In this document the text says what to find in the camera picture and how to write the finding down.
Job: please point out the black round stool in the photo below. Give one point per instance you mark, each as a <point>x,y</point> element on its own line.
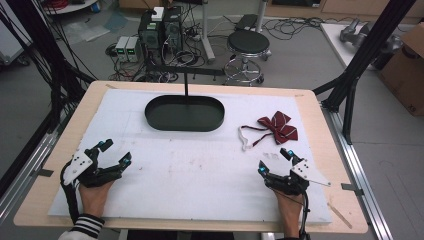
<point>248,53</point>

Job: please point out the wooden stick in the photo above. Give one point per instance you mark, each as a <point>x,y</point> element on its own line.
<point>339,215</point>

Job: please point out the black stand with oval tray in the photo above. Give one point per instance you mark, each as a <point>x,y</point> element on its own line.
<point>185,112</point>

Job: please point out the white foam mat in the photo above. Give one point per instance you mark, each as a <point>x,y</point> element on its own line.
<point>186,166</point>

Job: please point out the brown cardboard box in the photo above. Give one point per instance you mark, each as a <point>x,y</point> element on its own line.
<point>404,68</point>

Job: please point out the person's left hand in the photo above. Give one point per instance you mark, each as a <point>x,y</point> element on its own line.
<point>94,198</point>

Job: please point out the black computer tower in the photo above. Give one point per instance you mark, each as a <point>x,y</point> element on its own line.
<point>162,30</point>

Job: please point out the dark red striped bow tie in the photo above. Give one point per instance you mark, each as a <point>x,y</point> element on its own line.
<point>278,128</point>

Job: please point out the striped white sleeve cuff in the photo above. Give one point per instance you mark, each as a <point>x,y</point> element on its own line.
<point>87,225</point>

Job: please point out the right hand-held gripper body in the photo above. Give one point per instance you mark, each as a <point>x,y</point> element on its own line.
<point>292,178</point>

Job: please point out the black metal frame stand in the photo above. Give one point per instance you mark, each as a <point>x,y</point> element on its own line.
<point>363,63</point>
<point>46,56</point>

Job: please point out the person's right hand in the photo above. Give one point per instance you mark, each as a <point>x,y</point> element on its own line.
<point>289,209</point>

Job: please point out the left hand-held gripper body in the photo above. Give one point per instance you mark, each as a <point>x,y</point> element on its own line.
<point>87,168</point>

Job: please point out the grey power supply unit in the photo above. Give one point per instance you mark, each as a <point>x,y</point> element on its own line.
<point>121,49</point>
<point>133,49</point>

